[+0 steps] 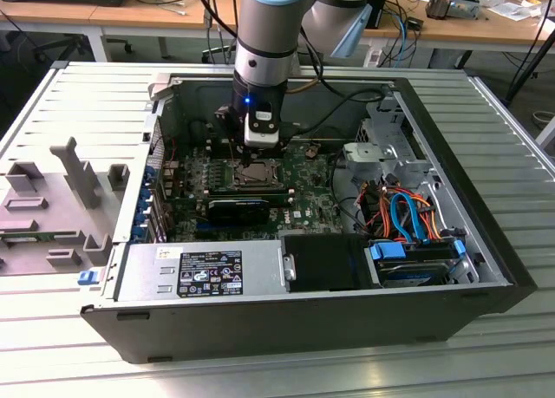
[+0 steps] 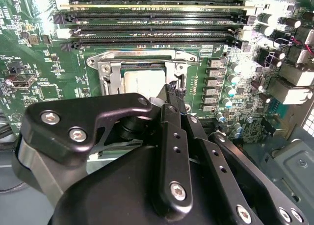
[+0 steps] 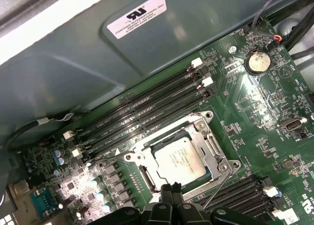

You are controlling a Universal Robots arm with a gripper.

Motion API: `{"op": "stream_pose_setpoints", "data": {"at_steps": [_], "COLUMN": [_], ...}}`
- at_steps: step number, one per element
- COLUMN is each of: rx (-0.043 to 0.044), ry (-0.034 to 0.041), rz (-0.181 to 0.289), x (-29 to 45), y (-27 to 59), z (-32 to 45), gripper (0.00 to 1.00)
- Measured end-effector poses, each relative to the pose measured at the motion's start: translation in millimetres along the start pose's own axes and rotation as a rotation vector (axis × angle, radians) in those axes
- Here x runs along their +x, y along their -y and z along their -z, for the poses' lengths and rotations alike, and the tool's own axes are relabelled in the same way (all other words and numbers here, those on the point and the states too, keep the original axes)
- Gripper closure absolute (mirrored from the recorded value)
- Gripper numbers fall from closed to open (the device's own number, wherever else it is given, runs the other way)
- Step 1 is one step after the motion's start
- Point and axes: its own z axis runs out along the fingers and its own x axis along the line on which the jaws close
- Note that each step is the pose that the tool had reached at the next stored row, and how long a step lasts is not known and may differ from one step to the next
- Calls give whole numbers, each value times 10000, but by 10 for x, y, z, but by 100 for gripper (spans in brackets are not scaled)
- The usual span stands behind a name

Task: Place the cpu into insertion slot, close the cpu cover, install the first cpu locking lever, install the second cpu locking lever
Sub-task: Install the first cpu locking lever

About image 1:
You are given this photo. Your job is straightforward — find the silver green CPU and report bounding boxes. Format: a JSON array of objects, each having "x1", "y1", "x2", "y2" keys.
[{"x1": 242, "y1": 163, "x2": 270, "y2": 184}]

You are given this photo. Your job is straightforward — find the CPU socket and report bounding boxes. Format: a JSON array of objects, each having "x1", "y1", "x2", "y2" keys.
[{"x1": 232, "y1": 158, "x2": 282, "y2": 188}]

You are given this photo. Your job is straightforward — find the black case fan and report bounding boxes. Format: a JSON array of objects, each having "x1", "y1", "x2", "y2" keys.
[{"x1": 188, "y1": 119, "x2": 212, "y2": 146}]

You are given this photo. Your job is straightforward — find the green motherboard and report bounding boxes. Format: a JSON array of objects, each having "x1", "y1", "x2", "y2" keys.
[{"x1": 162, "y1": 140, "x2": 348, "y2": 243}]

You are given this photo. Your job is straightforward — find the green RAM stick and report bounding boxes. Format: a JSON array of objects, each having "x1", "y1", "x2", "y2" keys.
[
  {"x1": 208, "y1": 188, "x2": 291, "y2": 205},
  {"x1": 0, "y1": 231, "x2": 56, "y2": 245}
]

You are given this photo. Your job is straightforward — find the black graphics card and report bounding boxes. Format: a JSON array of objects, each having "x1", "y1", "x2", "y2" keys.
[{"x1": 206, "y1": 198, "x2": 271, "y2": 225}]

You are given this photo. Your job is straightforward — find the pale blue teach pendant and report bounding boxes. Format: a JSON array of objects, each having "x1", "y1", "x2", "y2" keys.
[{"x1": 331, "y1": 3, "x2": 374, "y2": 60}]

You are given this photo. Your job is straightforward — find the blue expansion card latch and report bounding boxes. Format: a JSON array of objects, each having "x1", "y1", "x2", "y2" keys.
[{"x1": 136, "y1": 162, "x2": 158, "y2": 244}]

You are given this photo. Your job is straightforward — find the white power strip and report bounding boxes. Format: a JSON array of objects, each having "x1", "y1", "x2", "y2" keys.
[{"x1": 362, "y1": 42, "x2": 383, "y2": 68}]

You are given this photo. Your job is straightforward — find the silver drive cage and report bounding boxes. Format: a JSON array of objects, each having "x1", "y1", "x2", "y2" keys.
[{"x1": 351, "y1": 84, "x2": 439, "y2": 191}]

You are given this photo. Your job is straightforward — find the wooden desk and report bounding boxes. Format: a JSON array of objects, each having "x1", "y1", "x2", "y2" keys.
[{"x1": 0, "y1": 0, "x2": 555, "y2": 65}]

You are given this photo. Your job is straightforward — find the black upright box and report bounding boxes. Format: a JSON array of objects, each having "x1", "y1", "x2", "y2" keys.
[{"x1": 366, "y1": 0, "x2": 390, "y2": 29}]

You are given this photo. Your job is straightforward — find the blue disk carrier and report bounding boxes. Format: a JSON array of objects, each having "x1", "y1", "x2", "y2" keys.
[{"x1": 368, "y1": 238, "x2": 468, "y2": 269}]

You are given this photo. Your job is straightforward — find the silver power supply unit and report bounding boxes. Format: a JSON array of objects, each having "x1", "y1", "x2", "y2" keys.
[{"x1": 113, "y1": 240, "x2": 290, "y2": 302}]

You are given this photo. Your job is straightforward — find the hard disk drive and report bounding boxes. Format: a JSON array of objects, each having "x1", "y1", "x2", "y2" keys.
[{"x1": 375, "y1": 258, "x2": 450, "y2": 290}]

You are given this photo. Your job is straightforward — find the black PC case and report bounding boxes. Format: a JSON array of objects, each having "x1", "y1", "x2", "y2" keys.
[{"x1": 80, "y1": 70, "x2": 539, "y2": 365}]

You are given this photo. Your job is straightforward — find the grey parts rack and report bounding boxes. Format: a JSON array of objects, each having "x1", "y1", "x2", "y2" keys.
[{"x1": 0, "y1": 136, "x2": 131, "y2": 277}]

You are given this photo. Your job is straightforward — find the metal heat sink cooler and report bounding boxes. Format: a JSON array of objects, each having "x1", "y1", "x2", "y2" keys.
[{"x1": 424, "y1": 0, "x2": 453, "y2": 20}]

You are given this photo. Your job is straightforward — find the grey desktop device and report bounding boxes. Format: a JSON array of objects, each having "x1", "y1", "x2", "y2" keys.
[{"x1": 450, "y1": 0, "x2": 481, "y2": 20}]

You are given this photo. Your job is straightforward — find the white paper sheets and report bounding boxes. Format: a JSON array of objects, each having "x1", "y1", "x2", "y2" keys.
[{"x1": 487, "y1": 0, "x2": 543, "y2": 23}]

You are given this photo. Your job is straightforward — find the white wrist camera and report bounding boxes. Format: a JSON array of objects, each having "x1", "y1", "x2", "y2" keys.
[{"x1": 243, "y1": 108, "x2": 279, "y2": 150}]

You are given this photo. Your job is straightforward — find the black camera cable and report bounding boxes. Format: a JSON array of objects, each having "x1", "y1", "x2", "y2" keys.
[{"x1": 277, "y1": 88, "x2": 387, "y2": 137}]

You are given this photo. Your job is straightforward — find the silver round bracket plate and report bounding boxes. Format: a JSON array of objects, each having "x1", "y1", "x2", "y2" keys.
[{"x1": 342, "y1": 140, "x2": 398, "y2": 173}]

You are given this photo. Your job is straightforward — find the orange wire bundle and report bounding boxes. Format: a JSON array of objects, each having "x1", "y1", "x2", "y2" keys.
[{"x1": 363, "y1": 185, "x2": 444, "y2": 243}]

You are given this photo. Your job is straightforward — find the blue flat wire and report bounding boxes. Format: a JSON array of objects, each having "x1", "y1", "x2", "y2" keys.
[{"x1": 388, "y1": 189, "x2": 433, "y2": 245}]

